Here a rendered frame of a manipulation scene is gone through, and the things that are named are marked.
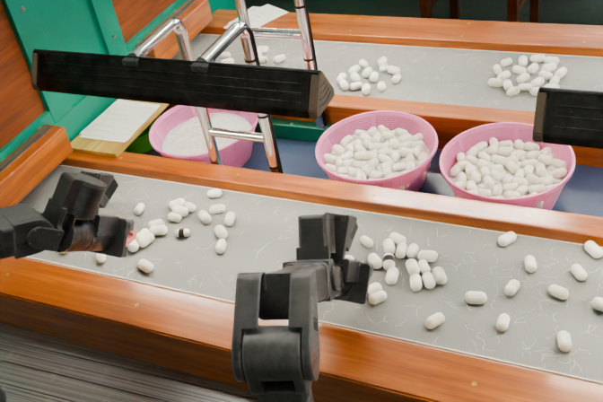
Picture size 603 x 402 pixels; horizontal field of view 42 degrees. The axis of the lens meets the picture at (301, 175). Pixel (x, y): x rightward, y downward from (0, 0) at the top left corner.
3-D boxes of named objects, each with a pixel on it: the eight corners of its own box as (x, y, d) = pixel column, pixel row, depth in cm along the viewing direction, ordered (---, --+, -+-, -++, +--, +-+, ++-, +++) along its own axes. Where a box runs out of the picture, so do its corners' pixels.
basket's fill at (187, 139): (229, 187, 182) (223, 167, 179) (149, 174, 192) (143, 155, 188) (271, 133, 198) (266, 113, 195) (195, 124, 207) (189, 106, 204)
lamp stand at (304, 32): (329, 144, 191) (301, -32, 165) (257, 135, 199) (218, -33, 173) (357, 102, 205) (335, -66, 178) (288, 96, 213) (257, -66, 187)
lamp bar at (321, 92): (318, 120, 132) (311, 83, 127) (32, 91, 157) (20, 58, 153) (336, 95, 137) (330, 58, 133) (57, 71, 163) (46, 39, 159)
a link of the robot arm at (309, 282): (283, 257, 119) (227, 277, 89) (342, 255, 117) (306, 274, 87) (287, 339, 118) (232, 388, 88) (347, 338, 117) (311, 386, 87)
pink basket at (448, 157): (561, 247, 151) (563, 208, 145) (426, 225, 162) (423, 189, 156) (582, 165, 169) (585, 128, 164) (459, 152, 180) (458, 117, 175)
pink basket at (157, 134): (278, 167, 187) (271, 134, 181) (170, 202, 182) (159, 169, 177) (249, 115, 208) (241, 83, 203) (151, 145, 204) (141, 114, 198)
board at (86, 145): (117, 158, 184) (115, 153, 184) (66, 151, 191) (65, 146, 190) (187, 85, 207) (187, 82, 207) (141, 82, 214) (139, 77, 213)
